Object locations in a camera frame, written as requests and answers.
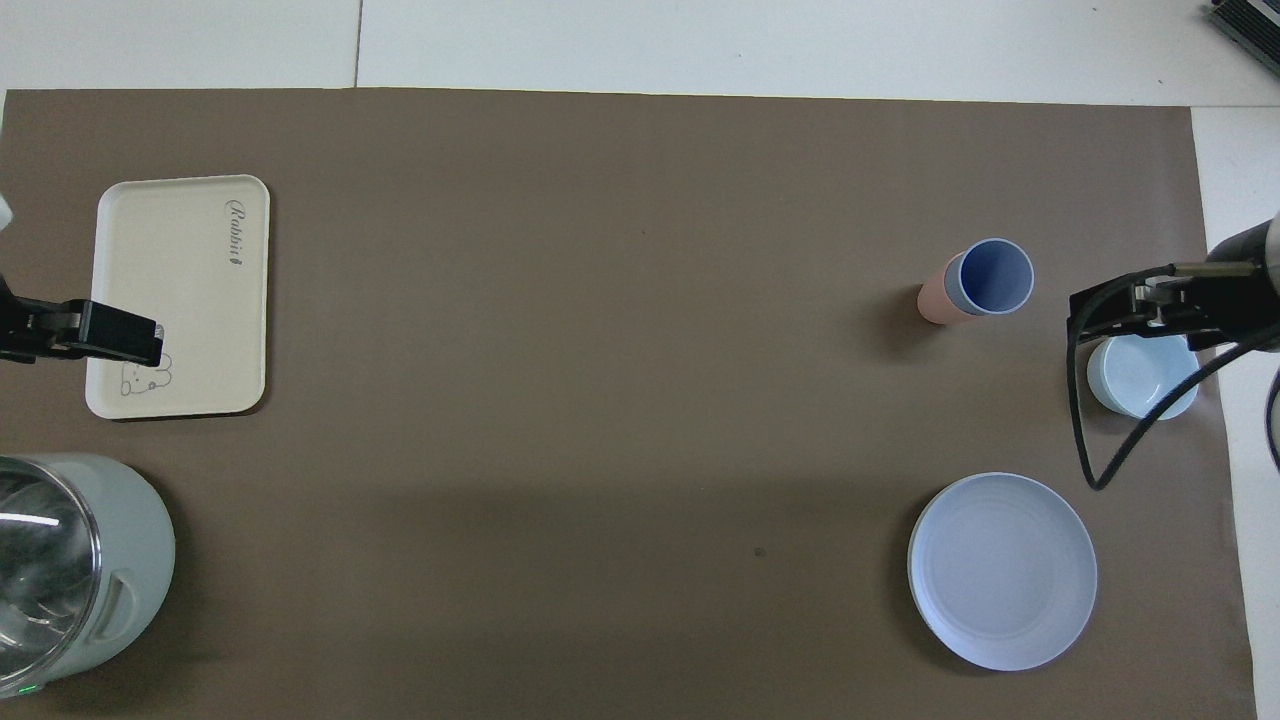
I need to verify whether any glass pot lid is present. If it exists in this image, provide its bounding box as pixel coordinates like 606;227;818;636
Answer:
0;458;104;691

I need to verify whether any cream tray with rabbit print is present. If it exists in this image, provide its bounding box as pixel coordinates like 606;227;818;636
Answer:
85;174;272;421

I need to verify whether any light blue small bowl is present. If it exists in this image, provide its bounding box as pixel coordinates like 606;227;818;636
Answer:
1087;333;1200;421

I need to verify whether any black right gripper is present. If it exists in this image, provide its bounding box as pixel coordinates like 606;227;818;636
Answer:
1069;214;1280;353

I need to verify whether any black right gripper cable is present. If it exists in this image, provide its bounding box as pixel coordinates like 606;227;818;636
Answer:
1064;262;1280;492

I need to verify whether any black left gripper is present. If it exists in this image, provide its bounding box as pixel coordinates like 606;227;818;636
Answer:
0;270;165;369

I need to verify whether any pink plastic cup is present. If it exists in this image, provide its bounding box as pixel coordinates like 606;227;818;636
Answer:
917;254;976;326

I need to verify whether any blue plastic cup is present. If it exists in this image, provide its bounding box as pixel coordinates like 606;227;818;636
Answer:
947;238;1036;317

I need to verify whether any pale green cooking pot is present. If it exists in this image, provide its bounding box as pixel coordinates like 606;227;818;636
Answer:
0;453;177;701

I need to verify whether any brown paper table mat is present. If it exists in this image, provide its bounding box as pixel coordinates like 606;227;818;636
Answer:
0;87;1261;720

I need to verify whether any light blue round plate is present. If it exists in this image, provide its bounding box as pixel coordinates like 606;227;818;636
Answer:
907;472;1099;672

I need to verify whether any grey ribbed device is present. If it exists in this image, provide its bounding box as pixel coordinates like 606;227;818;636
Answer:
1204;0;1280;67

